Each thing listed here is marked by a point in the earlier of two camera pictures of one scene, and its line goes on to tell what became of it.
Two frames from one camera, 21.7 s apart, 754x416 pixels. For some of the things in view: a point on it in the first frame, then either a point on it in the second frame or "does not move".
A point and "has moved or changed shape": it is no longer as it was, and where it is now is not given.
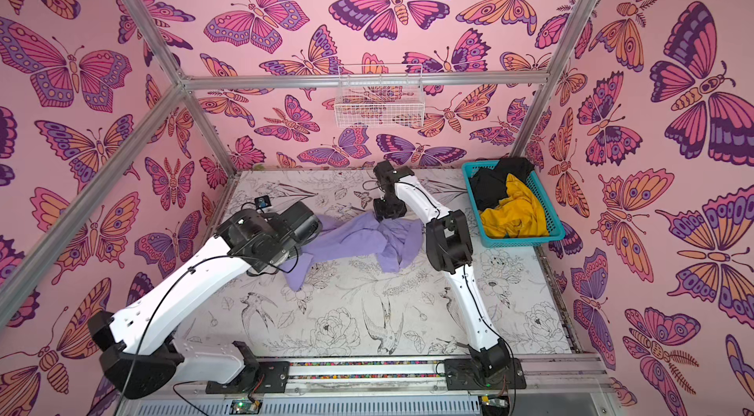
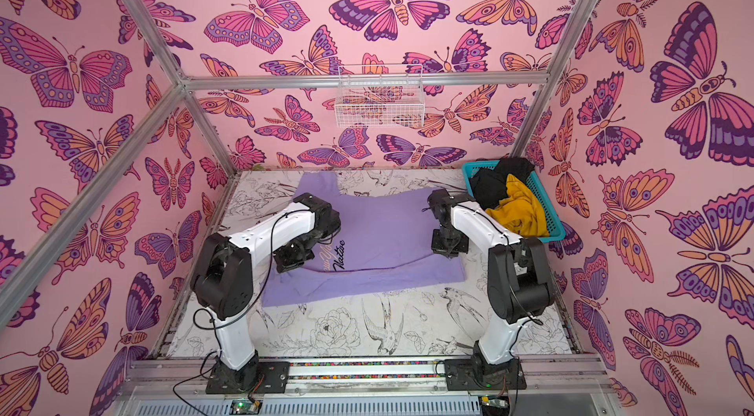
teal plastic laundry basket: (555, 224) does not move
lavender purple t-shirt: (392, 241) has moved or changed shape
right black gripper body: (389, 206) → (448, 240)
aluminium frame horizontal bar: (451, 79) does not move
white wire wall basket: (380, 96) does not move
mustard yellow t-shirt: (519, 215) does not move
